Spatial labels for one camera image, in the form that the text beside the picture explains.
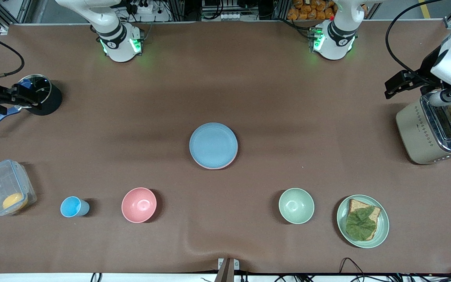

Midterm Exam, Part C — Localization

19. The blue plate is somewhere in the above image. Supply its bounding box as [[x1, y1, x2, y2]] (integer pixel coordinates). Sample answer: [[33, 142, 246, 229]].
[[189, 123, 238, 168]]

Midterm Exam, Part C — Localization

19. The pink plate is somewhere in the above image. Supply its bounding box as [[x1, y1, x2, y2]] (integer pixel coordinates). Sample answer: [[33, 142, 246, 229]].
[[192, 155, 238, 170]]

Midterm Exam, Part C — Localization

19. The glass pot lid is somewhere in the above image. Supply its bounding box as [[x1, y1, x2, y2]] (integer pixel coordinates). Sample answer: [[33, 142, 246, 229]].
[[17, 74, 52, 108]]

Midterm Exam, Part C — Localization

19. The black pot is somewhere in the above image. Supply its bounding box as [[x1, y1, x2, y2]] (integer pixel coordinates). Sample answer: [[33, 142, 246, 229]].
[[16, 74, 63, 116]]

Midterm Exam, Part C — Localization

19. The beige metal toaster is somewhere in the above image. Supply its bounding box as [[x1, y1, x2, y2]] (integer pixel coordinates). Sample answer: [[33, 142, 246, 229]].
[[396, 92, 451, 165]]

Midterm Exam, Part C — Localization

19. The orange food piece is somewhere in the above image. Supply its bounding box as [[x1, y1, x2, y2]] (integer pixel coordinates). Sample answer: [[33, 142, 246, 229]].
[[2, 193, 28, 212]]

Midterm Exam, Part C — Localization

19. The blue cup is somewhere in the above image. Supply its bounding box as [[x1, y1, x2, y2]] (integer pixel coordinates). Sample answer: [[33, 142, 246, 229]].
[[60, 196, 90, 218]]

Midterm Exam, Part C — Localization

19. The bag of bread rolls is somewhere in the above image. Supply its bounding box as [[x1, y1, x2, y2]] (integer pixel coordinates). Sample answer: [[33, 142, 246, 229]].
[[287, 0, 337, 21]]

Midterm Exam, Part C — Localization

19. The brown bread slice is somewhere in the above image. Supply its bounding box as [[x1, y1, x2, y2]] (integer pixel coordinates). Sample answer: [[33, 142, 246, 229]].
[[347, 199, 382, 241]]

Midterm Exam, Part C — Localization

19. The white power strip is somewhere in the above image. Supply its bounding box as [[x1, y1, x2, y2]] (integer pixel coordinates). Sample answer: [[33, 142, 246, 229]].
[[126, 0, 171, 22]]

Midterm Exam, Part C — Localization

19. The green lettuce leaf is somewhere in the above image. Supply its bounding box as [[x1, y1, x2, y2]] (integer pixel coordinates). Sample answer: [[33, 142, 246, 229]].
[[345, 206, 377, 240]]

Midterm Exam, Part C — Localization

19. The green plate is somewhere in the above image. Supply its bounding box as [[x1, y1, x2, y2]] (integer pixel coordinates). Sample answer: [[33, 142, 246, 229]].
[[336, 195, 390, 249]]

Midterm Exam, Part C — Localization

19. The green bowl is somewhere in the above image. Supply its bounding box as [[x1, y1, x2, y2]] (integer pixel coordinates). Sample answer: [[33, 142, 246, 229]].
[[279, 188, 315, 224]]

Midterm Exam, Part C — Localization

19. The pink bowl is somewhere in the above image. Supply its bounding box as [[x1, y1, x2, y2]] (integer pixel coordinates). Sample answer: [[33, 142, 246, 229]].
[[121, 188, 157, 224]]

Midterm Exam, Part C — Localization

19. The black floor cable loop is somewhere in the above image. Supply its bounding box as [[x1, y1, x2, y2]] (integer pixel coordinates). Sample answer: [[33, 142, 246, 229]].
[[339, 257, 369, 282]]

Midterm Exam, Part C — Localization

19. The metal table bracket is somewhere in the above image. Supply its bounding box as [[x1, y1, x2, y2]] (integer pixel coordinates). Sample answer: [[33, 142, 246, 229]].
[[218, 258, 240, 282]]

